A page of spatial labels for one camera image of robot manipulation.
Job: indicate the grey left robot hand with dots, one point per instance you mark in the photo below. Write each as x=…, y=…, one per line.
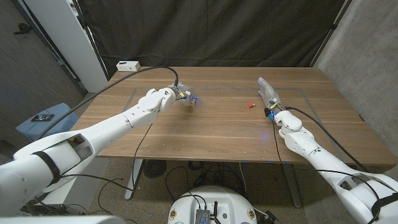
x=183, y=93

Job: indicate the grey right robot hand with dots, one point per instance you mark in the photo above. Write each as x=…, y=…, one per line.
x=270, y=95

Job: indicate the red-headed wooden screw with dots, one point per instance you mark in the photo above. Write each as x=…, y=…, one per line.
x=250, y=105

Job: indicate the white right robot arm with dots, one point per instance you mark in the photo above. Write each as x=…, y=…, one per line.
x=311, y=149

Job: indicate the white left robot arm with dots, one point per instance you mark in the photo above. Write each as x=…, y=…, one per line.
x=109, y=124

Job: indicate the white power strip box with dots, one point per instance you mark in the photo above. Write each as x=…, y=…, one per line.
x=128, y=66

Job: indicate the black backdrop curtain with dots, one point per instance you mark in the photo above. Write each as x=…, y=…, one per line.
x=202, y=31

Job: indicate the round black floor fan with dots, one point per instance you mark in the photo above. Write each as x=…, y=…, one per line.
x=155, y=169

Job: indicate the black backdrop stand pole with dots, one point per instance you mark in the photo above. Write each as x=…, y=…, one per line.
x=90, y=39
x=332, y=27

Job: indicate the grey table leg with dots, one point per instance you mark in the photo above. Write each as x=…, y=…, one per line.
x=293, y=189

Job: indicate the white table leg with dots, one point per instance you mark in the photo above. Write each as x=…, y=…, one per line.
x=134, y=183

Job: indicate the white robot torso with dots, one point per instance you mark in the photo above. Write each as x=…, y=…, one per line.
x=230, y=202

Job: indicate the white pillar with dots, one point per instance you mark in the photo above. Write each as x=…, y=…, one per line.
x=71, y=40

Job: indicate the grey electronics box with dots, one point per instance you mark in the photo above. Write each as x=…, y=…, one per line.
x=202, y=216

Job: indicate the blue plastic stool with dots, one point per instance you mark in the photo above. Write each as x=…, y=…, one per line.
x=56, y=109

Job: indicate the black smartphone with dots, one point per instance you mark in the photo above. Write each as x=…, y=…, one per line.
x=43, y=117

